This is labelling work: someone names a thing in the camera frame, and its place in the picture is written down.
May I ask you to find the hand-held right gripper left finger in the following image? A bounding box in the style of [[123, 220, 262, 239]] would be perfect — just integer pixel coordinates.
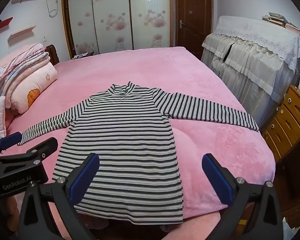
[[18, 152, 100, 240]]

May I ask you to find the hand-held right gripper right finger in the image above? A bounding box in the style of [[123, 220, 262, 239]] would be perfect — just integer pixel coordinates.
[[202, 153, 283, 240]]

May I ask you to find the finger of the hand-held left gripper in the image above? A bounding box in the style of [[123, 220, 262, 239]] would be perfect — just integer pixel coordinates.
[[0, 137, 58, 174], [0, 132, 22, 159]]

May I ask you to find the striped long-sleeve shirt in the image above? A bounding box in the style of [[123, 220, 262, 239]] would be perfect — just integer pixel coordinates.
[[17, 81, 260, 225]]

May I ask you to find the pink pillow with orange print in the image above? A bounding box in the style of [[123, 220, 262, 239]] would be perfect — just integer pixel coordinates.
[[5, 62, 58, 115]]

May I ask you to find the folded pink quilt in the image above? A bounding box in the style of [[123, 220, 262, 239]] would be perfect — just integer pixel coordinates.
[[0, 42, 52, 98]]

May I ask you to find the white plastic bag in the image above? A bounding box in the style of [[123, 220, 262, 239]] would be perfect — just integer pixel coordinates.
[[282, 217, 298, 240]]

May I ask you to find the dark wooden headboard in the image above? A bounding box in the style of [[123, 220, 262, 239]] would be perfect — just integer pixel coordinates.
[[45, 44, 60, 65]]

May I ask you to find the wooden drawer cabinet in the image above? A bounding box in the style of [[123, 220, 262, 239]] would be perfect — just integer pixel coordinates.
[[261, 84, 300, 165]]

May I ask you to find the pink bed blanket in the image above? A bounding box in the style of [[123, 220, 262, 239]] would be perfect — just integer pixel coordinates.
[[0, 45, 276, 240]]

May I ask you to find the blue and white box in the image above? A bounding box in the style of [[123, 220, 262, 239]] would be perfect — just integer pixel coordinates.
[[72, 52, 94, 60]]

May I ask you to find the beige cloth-covered furniture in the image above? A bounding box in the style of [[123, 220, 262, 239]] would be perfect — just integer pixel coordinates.
[[201, 34, 300, 128]]

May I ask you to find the floral sliding-door wardrobe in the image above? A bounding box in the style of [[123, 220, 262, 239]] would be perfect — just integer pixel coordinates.
[[61, 0, 177, 60]]

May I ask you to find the white lace cover cloth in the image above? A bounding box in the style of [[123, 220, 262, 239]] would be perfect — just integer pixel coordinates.
[[202, 15, 300, 72]]

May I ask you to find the brown wooden door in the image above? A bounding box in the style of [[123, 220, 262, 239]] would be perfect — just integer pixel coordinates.
[[174, 0, 213, 60]]

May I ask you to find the stack of books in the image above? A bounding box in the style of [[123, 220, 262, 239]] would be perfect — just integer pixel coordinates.
[[261, 12, 300, 39]]

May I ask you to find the pink wall shelf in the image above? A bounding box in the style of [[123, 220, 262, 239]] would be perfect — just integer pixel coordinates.
[[7, 26, 37, 42]]

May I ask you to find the red wall shelf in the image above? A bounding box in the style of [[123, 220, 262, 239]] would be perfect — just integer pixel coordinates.
[[0, 17, 13, 33]]

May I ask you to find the white coiled cable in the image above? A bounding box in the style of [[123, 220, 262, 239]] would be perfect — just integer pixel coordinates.
[[47, 0, 59, 18]]

